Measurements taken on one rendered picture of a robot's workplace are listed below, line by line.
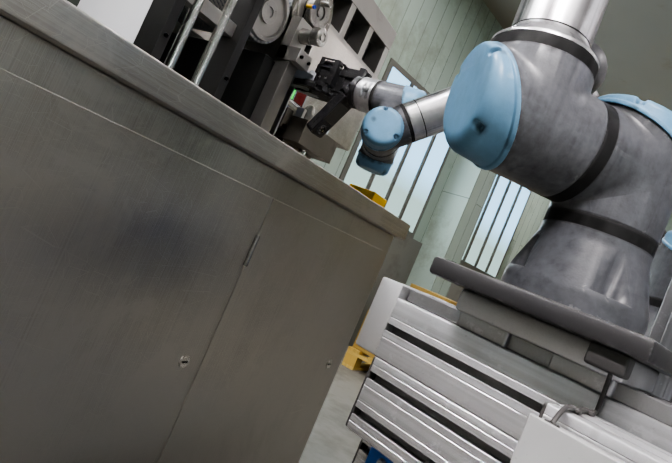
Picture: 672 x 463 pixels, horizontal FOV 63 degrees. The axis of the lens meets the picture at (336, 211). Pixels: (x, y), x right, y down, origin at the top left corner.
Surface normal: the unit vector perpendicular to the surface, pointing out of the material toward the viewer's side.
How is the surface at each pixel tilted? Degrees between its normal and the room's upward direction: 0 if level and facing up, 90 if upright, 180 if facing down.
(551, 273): 73
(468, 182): 90
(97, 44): 90
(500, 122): 116
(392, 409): 90
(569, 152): 112
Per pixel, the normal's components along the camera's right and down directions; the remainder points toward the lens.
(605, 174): 0.01, 0.42
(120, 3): -0.46, -0.25
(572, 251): -0.40, -0.54
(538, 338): -0.62, -0.31
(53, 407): 0.80, 0.32
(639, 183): 0.04, 0.11
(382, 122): -0.07, -0.09
